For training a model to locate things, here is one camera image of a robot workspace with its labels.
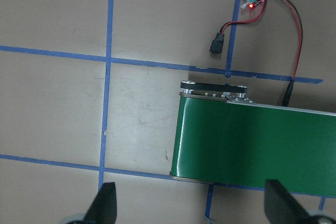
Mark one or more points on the green conveyor belt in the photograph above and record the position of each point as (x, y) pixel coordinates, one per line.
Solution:
(224, 137)

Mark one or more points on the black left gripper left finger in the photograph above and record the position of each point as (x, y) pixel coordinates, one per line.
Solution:
(102, 210)

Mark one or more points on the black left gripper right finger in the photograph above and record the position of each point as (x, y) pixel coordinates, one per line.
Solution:
(281, 207)

